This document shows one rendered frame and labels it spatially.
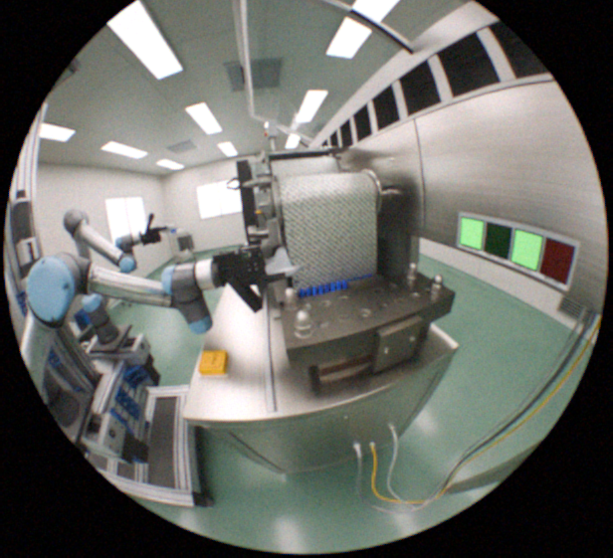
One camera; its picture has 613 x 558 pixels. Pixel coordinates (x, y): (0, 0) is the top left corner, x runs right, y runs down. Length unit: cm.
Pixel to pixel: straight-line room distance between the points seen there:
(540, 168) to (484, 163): 11
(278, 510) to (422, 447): 84
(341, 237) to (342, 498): 125
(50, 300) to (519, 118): 83
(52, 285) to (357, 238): 70
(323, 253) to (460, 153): 38
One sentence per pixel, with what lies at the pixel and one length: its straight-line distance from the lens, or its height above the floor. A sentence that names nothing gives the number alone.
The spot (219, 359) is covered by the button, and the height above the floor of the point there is 92.
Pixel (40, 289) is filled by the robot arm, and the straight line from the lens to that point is 49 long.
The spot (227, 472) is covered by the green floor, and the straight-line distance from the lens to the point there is 139.
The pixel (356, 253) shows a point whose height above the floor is 110.
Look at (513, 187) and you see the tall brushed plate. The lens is 37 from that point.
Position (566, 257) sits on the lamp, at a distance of 35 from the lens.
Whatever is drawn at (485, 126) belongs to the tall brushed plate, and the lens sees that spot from 40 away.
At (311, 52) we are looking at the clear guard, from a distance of 77.
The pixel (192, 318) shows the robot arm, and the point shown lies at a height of 101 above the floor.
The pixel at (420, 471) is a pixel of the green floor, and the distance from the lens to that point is 134.
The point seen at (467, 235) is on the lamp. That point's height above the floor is 118.
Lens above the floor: 126
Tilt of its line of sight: 17 degrees down
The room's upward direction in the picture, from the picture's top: 7 degrees counter-clockwise
